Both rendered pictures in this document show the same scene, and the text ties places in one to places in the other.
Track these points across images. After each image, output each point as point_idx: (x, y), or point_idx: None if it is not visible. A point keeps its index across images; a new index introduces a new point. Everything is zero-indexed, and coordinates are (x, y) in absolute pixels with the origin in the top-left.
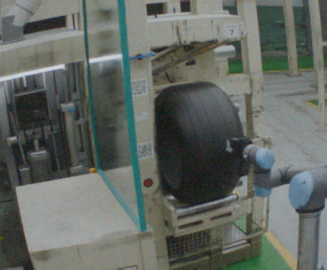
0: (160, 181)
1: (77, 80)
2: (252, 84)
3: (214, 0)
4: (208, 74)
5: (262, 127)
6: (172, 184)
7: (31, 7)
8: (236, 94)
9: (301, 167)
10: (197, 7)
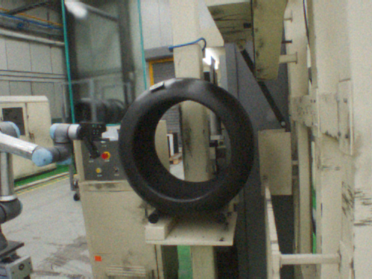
0: (183, 164)
1: (219, 69)
2: (338, 116)
3: None
4: (313, 80)
5: (349, 254)
6: (200, 183)
7: None
8: (329, 133)
9: (24, 140)
10: None
